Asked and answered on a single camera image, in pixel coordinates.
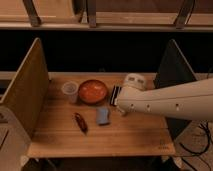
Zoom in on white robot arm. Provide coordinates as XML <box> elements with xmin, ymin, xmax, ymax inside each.
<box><xmin>116</xmin><ymin>73</ymin><xmax>213</xmax><ymax>121</ymax></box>

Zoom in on black striped box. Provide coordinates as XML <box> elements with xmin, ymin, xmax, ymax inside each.
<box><xmin>110</xmin><ymin>86</ymin><xmax>122</xmax><ymax>106</ymax></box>

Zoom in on orange bowl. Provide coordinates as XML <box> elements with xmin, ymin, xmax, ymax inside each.
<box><xmin>78</xmin><ymin>79</ymin><xmax>108</xmax><ymax>105</ymax></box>

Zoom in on blue sponge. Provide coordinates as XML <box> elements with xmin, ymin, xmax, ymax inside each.
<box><xmin>96</xmin><ymin>107</ymin><xmax>110</xmax><ymax>125</ymax></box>

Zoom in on right dark side panel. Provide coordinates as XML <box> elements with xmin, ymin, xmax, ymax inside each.
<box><xmin>154</xmin><ymin>39</ymin><xmax>196</xmax><ymax>140</ymax></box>

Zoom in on left wooden side panel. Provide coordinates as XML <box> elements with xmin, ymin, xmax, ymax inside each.
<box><xmin>0</xmin><ymin>38</ymin><xmax>49</xmax><ymax>139</ymax></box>

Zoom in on black cables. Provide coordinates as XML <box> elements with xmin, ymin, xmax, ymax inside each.
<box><xmin>179</xmin><ymin>121</ymin><xmax>213</xmax><ymax>171</ymax></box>

